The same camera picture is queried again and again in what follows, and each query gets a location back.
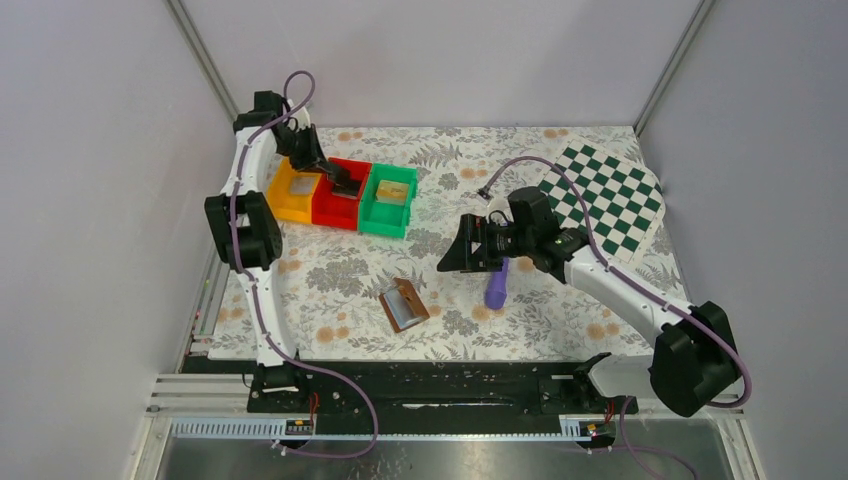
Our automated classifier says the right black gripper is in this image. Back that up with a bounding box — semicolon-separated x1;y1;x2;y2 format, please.
437;213;535;273

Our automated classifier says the black credit card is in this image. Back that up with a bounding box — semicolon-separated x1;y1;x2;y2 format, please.
331;179;362;199

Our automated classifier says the brown leather card holder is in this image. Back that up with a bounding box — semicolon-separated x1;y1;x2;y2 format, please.
378;278;430;333

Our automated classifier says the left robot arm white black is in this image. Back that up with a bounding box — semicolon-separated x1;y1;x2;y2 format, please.
204;91;362;411

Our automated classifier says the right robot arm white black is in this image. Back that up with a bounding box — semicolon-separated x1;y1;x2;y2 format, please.
437;187;743;417

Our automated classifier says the grey card in yellow bin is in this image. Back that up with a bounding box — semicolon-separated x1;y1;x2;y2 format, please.
288;175;318;196

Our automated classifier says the gold card in green bin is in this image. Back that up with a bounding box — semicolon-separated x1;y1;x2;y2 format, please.
375;179;410;205

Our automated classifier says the red plastic bin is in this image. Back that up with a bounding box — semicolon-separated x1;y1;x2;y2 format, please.
312;157;372;231

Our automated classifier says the green plastic bin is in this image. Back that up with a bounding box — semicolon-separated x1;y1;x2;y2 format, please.
358;163;418;239

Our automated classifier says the floral table mat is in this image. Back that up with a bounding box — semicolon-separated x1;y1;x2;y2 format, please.
201;125;709;363

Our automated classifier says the green white checkered board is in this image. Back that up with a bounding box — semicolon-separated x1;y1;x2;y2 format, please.
539;137;665;267

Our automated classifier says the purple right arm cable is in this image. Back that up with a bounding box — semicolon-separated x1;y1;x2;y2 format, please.
476;155;754;478

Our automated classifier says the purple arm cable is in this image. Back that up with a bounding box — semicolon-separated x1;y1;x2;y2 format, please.
476;155;754;478
227;70;380;460

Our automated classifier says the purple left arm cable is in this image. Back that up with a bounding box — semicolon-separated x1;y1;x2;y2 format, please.
227;70;380;460

